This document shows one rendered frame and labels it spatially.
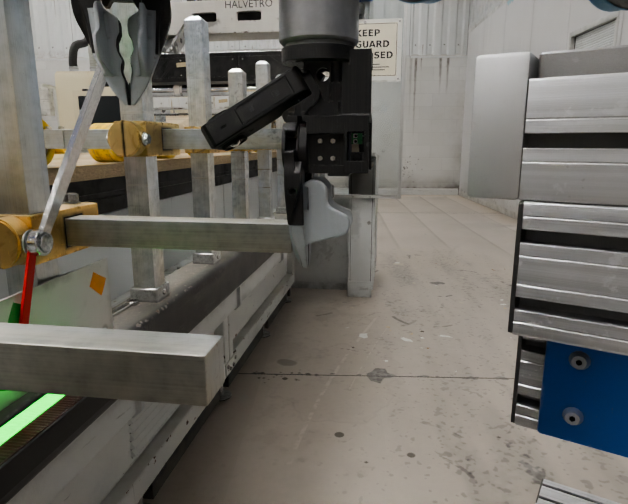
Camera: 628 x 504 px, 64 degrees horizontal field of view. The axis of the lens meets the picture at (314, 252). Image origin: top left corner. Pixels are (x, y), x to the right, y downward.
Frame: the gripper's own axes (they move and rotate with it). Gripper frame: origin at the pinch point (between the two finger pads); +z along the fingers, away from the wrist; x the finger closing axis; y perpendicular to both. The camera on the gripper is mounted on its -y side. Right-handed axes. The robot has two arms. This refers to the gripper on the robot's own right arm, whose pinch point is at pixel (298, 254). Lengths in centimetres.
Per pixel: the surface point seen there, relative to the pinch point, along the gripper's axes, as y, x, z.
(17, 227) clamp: -25.8, -7.8, -3.5
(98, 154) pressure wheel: -50, 47, -9
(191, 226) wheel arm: -11.0, -1.5, -2.9
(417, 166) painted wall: 56, 900, 31
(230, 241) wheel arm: -6.8, -1.5, -1.5
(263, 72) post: -27, 94, -31
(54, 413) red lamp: -20.0, -13.2, 12.4
